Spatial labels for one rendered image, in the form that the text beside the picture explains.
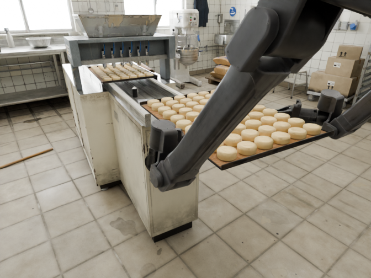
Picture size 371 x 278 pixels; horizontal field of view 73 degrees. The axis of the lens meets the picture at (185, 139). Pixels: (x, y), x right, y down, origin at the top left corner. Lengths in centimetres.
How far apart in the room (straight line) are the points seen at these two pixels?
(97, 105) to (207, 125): 152
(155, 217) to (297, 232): 97
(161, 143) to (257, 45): 35
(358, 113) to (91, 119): 157
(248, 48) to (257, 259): 153
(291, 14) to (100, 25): 164
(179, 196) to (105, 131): 77
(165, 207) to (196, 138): 116
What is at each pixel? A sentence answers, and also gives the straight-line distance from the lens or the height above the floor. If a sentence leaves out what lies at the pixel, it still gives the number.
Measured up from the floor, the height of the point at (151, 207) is 32.
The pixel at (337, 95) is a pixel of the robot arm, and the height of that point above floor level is 109.
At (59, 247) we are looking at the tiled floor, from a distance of 191.
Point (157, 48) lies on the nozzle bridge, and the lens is 203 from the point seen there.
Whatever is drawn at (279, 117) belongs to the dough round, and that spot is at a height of 102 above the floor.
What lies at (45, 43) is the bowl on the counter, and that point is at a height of 93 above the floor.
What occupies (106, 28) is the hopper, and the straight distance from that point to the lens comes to 188.
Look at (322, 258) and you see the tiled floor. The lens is 188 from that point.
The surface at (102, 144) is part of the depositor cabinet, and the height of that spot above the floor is 44.
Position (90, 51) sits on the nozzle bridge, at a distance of 190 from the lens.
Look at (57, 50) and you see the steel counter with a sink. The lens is 413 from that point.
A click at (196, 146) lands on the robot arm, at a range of 44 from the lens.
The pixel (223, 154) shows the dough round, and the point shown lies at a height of 102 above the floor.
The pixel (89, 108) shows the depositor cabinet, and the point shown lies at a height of 74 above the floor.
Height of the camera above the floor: 133
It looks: 26 degrees down
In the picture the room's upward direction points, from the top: straight up
